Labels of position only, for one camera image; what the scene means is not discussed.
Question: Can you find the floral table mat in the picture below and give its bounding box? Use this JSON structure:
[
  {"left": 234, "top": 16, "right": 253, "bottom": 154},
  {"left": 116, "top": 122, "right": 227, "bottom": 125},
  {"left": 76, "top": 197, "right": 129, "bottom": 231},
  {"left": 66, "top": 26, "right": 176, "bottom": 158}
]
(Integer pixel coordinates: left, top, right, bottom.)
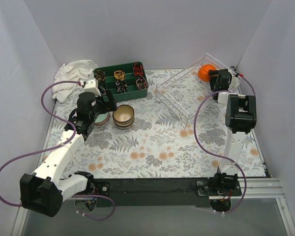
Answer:
[{"left": 38, "top": 68, "right": 267, "bottom": 179}]

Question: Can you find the white wire dish rack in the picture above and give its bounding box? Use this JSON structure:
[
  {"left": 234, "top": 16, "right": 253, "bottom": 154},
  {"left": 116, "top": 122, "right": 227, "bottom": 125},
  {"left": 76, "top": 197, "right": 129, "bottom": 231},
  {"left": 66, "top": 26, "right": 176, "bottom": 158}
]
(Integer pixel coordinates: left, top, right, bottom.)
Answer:
[{"left": 156, "top": 53, "right": 238, "bottom": 128}]

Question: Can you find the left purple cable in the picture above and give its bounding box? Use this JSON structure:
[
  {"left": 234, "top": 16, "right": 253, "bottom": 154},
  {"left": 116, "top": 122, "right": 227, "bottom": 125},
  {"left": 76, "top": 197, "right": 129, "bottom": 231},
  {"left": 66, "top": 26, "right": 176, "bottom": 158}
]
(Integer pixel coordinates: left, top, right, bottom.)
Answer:
[{"left": 0, "top": 80, "right": 116, "bottom": 221}]

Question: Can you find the green plastic organizer tray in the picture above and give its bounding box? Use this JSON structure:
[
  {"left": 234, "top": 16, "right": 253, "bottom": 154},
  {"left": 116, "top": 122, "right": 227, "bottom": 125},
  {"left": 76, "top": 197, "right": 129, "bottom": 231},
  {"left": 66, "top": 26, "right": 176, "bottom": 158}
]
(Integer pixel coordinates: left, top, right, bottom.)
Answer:
[{"left": 92, "top": 61, "right": 148, "bottom": 102}]

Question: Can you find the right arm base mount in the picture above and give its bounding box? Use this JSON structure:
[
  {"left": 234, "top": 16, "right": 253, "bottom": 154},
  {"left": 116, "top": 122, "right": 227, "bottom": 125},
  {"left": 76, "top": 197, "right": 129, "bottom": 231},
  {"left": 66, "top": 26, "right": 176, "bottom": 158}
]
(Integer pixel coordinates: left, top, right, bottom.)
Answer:
[{"left": 190, "top": 173, "right": 242, "bottom": 213}]

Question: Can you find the yellow rolled sock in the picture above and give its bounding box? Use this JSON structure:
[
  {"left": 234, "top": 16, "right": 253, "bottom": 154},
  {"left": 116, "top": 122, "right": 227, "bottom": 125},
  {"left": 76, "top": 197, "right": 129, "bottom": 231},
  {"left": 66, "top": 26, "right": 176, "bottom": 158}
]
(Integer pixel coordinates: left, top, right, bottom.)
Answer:
[{"left": 114, "top": 70, "right": 125, "bottom": 80}]

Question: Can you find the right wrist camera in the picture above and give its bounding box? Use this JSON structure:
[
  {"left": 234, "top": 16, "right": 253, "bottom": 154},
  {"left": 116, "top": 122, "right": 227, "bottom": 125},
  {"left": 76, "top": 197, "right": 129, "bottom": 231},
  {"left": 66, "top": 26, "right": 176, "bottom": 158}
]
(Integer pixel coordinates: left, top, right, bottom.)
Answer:
[{"left": 230, "top": 74, "right": 241, "bottom": 87}]

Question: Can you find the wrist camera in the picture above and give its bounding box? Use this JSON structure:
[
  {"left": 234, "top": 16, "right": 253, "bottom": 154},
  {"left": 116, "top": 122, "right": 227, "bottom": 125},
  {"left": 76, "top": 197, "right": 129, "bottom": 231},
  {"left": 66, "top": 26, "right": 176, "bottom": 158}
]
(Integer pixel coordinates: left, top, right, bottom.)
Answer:
[
  {"left": 83, "top": 79, "right": 101, "bottom": 96},
  {"left": 230, "top": 74, "right": 241, "bottom": 87}
]

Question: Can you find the orange bowl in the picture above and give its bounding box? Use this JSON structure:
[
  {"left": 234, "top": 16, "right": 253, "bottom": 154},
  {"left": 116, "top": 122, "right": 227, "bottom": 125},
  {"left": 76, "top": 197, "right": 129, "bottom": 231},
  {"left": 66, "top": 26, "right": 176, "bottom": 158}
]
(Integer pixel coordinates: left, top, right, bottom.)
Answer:
[{"left": 198, "top": 64, "right": 216, "bottom": 82}]

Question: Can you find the black patterned bowl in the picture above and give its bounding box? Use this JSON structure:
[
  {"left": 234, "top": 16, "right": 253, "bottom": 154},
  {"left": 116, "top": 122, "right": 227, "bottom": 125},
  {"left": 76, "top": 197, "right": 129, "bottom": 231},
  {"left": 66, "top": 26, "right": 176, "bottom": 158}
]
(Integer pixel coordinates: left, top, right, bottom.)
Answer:
[{"left": 113, "top": 105, "right": 135, "bottom": 122}]

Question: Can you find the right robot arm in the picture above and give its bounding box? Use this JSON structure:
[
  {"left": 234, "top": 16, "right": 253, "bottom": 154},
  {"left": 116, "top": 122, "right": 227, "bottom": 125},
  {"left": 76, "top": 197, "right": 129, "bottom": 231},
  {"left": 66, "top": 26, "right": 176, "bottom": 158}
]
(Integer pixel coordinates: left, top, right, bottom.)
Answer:
[{"left": 208, "top": 69, "right": 257, "bottom": 196}]

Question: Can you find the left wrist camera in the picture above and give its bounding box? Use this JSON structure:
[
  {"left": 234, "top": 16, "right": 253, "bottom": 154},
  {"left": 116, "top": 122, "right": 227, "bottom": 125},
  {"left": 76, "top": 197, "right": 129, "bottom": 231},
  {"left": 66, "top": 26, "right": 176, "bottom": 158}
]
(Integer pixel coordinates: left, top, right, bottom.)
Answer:
[{"left": 83, "top": 79, "right": 101, "bottom": 96}]

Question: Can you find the beige bowl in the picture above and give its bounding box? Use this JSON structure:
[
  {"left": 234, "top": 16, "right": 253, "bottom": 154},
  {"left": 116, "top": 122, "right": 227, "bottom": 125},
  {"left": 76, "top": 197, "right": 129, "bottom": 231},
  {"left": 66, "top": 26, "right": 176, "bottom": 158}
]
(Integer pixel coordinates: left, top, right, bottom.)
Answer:
[{"left": 114, "top": 120, "right": 134, "bottom": 127}]

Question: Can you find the aluminium frame rail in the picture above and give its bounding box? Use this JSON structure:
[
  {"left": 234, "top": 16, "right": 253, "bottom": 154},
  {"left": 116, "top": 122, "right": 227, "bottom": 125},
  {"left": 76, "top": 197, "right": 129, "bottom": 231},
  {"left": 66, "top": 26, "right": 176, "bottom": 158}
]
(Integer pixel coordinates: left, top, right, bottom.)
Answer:
[{"left": 22, "top": 177, "right": 286, "bottom": 200}]

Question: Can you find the pink rose rolled sock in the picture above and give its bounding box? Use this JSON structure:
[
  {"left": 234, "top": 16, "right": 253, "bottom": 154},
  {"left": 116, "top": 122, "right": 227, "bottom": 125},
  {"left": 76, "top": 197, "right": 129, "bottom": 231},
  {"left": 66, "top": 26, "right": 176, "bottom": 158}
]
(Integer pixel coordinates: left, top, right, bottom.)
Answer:
[{"left": 136, "top": 76, "right": 148, "bottom": 90}]

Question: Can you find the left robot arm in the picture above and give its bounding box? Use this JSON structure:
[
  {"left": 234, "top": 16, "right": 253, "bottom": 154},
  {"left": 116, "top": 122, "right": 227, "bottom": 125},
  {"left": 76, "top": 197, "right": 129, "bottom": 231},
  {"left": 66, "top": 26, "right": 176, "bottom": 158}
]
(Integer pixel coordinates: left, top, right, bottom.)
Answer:
[{"left": 20, "top": 88, "right": 117, "bottom": 217}]

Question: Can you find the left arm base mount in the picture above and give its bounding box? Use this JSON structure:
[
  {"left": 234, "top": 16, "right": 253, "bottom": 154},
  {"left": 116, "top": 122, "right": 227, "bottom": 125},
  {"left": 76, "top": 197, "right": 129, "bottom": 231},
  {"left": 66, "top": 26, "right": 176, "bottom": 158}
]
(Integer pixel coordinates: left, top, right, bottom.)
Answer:
[{"left": 75, "top": 180, "right": 111, "bottom": 212}]

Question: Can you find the dark patterned rolled sock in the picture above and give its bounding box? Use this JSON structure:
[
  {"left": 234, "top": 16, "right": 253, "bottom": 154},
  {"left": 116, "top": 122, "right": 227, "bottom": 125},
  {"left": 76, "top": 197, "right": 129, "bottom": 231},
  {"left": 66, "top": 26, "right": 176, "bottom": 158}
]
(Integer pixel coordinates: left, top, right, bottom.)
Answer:
[{"left": 94, "top": 70, "right": 106, "bottom": 83}]

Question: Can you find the white crumpled cloth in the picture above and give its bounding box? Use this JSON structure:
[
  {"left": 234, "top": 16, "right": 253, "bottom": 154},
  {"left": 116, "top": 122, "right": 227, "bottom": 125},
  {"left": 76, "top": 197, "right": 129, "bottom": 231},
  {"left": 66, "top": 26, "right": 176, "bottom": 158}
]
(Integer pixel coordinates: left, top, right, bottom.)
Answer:
[{"left": 52, "top": 60, "right": 98, "bottom": 103}]

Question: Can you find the olive brown bowl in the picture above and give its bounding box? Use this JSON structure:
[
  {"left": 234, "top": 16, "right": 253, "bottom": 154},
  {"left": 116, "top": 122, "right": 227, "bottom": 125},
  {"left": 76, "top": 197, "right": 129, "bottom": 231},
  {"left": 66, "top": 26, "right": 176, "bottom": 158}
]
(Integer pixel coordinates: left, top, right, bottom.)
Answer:
[{"left": 115, "top": 124, "right": 133, "bottom": 130}]

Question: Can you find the black floral rolled sock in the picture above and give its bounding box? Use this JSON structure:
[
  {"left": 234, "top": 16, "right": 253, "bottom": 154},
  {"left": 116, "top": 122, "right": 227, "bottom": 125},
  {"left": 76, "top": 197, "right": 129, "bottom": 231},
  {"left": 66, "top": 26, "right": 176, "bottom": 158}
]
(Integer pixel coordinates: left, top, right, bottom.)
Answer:
[{"left": 116, "top": 80, "right": 128, "bottom": 93}]

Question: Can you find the orange black rolled sock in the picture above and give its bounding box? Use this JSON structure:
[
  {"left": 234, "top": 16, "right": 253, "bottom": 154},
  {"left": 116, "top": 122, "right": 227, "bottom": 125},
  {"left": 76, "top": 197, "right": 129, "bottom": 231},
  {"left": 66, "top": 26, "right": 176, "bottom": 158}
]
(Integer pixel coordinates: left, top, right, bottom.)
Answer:
[{"left": 133, "top": 63, "right": 144, "bottom": 77}]

